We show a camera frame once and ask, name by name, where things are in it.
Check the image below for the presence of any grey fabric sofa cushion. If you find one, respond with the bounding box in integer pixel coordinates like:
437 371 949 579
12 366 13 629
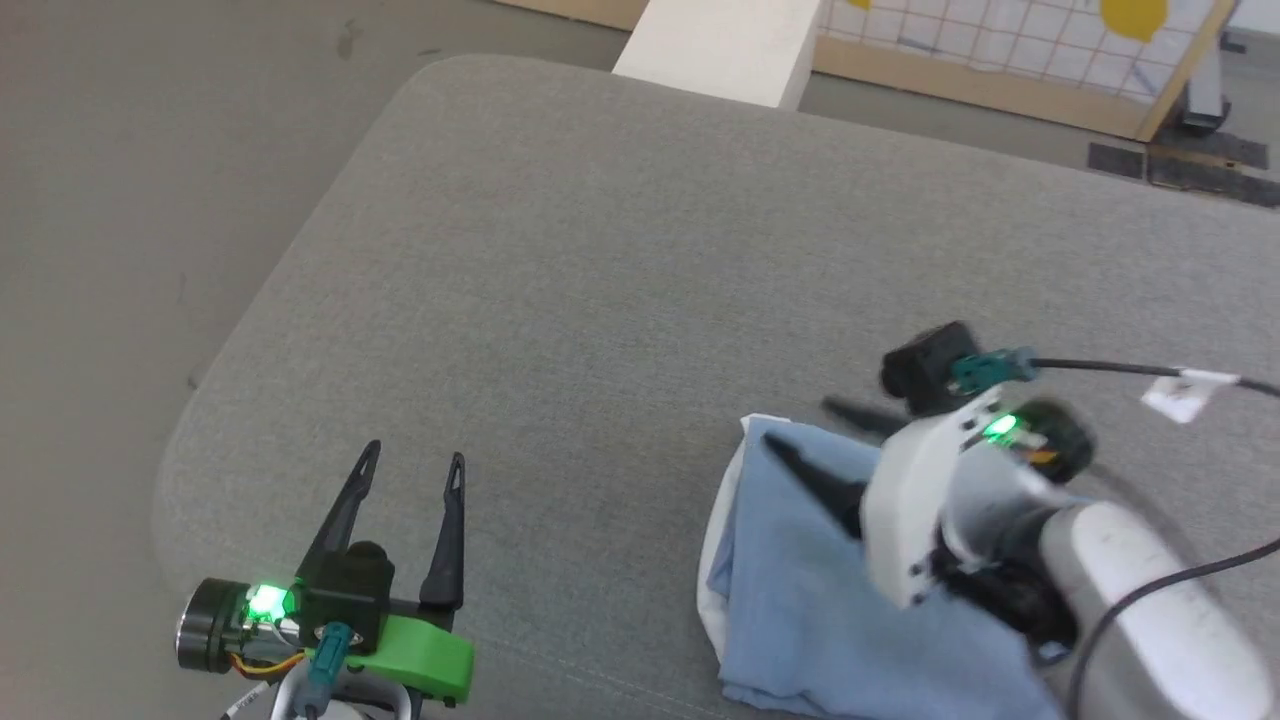
150 54 1280 720

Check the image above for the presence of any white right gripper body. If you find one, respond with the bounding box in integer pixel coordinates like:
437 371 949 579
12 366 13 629
860 389 1097 612

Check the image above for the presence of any light blue garment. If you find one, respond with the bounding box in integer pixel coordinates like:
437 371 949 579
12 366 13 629
698 413 1071 720

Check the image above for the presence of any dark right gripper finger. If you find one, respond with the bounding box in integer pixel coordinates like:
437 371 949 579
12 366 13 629
821 398 907 440
764 436 867 542

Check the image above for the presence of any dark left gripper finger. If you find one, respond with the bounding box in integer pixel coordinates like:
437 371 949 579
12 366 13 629
295 440 382 589
419 452 467 612

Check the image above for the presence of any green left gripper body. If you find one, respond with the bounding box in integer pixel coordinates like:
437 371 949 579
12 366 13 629
177 577 477 707

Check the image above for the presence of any white cable tag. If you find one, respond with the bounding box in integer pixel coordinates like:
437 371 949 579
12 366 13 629
1140 367 1242 424

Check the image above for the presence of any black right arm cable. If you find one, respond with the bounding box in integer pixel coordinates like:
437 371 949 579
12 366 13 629
1065 538 1280 720

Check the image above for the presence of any white square pillar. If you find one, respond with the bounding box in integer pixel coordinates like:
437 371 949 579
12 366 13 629
612 0 824 110

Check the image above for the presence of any wood framed grid board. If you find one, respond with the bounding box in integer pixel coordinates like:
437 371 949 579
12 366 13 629
495 0 1243 142

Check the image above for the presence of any grey metal stand foot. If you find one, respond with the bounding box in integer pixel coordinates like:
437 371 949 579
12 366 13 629
1179 38 1234 137

